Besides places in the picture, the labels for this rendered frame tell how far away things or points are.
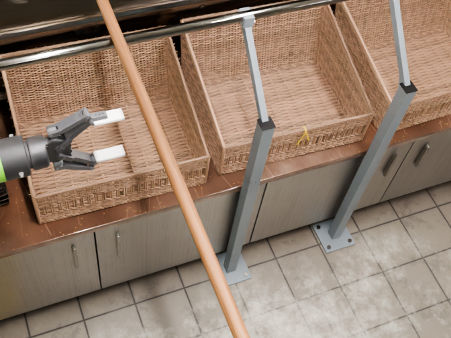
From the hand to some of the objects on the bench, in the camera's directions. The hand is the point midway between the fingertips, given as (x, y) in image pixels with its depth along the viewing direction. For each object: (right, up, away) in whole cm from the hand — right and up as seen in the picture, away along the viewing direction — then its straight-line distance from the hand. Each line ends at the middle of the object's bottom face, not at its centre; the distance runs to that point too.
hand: (118, 133), depth 149 cm
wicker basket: (+96, +30, +106) cm, 146 cm away
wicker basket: (-15, 0, +71) cm, 73 cm away
